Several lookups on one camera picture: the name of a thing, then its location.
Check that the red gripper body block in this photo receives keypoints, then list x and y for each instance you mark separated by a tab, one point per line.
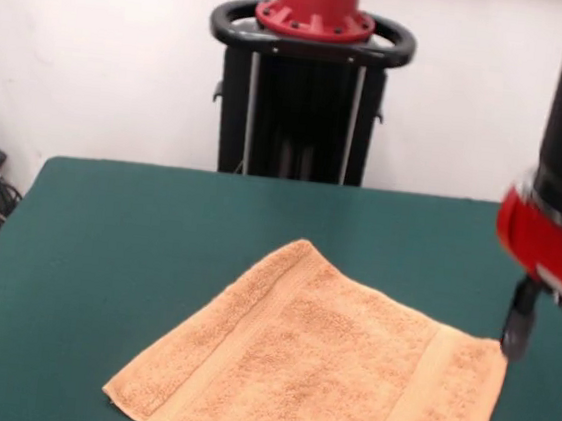
548	248

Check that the dark green table cloth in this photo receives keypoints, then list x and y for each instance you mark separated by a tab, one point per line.
81	250

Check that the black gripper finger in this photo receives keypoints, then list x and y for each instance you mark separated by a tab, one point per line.
520	321

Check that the orange terry towel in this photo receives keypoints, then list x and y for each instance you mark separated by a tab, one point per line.
320	365

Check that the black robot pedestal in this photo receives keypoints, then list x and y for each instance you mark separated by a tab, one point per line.
301	112

